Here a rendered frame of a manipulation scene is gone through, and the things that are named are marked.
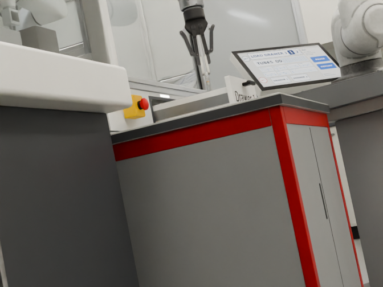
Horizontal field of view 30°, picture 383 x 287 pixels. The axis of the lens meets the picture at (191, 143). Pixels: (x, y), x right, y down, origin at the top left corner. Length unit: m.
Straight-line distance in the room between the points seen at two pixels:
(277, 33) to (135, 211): 2.50
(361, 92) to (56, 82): 1.25
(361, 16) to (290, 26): 1.86
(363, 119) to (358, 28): 0.35
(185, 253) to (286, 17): 2.58
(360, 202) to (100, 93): 1.25
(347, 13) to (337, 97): 0.29
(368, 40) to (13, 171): 1.36
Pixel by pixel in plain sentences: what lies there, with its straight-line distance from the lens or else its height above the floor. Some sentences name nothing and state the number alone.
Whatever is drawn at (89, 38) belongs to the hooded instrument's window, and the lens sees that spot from 1.67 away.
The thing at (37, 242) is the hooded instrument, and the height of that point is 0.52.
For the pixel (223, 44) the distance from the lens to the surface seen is 4.33.
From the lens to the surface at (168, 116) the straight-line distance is 2.46.
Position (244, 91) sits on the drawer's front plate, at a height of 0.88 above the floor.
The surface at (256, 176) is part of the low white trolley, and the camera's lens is 1.75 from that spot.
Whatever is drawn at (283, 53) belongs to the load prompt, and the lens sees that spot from 3.51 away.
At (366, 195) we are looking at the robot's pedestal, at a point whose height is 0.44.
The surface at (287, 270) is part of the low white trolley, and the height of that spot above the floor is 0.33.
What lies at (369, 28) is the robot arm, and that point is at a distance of 2.35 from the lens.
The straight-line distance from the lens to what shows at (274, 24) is 4.23.
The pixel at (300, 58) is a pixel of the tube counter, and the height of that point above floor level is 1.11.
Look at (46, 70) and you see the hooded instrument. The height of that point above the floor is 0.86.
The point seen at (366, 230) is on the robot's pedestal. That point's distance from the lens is 2.59.
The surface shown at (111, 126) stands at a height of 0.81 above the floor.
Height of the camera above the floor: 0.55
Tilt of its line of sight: 4 degrees up
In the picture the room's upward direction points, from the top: 11 degrees counter-clockwise
